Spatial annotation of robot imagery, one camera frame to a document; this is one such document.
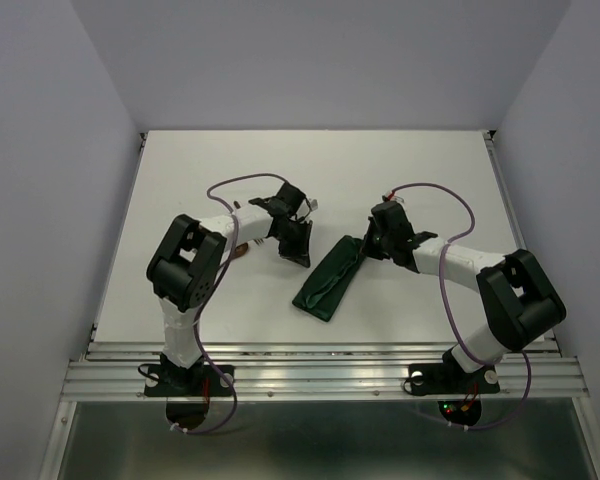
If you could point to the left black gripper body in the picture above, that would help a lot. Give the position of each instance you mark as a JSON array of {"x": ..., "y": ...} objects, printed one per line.
[{"x": 292, "y": 243}]

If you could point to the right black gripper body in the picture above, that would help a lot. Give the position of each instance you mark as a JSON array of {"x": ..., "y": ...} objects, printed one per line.
[{"x": 376, "y": 244}]

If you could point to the brown wooden spoon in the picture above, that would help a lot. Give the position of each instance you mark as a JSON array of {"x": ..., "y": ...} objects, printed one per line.
[{"x": 240, "y": 251}]

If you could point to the dark green cloth napkin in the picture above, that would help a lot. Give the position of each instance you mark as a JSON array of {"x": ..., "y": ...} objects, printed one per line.
[{"x": 325, "y": 288}]

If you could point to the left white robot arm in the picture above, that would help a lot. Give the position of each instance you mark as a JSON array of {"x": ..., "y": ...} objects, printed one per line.
[{"x": 193, "y": 253}]

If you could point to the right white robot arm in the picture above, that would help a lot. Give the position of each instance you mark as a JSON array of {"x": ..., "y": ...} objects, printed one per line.
[{"x": 519, "y": 301}]

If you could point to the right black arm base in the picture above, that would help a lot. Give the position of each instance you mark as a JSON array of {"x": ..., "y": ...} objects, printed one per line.
[{"x": 446, "y": 377}]

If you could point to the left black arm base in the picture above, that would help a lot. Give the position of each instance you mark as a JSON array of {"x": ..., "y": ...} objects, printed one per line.
[{"x": 167, "y": 380}]

